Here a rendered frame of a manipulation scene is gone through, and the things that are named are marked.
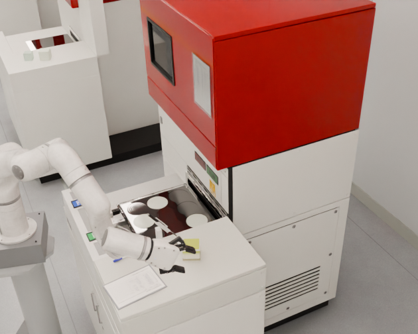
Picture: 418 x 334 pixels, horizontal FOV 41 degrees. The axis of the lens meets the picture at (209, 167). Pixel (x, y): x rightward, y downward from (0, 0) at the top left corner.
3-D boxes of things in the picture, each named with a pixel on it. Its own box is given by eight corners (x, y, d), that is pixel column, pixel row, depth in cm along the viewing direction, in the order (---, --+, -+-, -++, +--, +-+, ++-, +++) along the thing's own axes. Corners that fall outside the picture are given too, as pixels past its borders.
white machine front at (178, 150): (166, 154, 322) (160, 91, 299) (233, 238, 261) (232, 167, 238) (161, 155, 321) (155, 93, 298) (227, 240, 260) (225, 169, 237)
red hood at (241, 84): (269, 65, 322) (273, -41, 289) (359, 128, 262) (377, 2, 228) (147, 94, 296) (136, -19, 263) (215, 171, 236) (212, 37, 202)
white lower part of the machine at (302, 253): (264, 226, 392) (267, 125, 346) (335, 307, 331) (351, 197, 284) (171, 259, 368) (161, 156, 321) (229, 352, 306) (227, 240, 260)
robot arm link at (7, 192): (-14, 199, 243) (-28, 152, 231) (22, 180, 255) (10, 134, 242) (2, 209, 237) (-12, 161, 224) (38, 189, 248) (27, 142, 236)
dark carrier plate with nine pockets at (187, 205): (185, 186, 283) (184, 185, 283) (215, 225, 258) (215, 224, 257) (120, 205, 271) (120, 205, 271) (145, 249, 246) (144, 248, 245)
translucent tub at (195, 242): (201, 249, 234) (200, 237, 230) (200, 262, 228) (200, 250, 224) (183, 250, 234) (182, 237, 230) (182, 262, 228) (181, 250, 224)
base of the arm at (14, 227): (-7, 248, 244) (-17, 214, 234) (-7, 222, 259) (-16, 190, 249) (38, 238, 248) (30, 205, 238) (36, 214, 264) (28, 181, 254)
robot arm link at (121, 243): (133, 262, 198) (141, 256, 190) (97, 252, 193) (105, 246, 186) (137, 239, 202) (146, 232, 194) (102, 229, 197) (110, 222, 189)
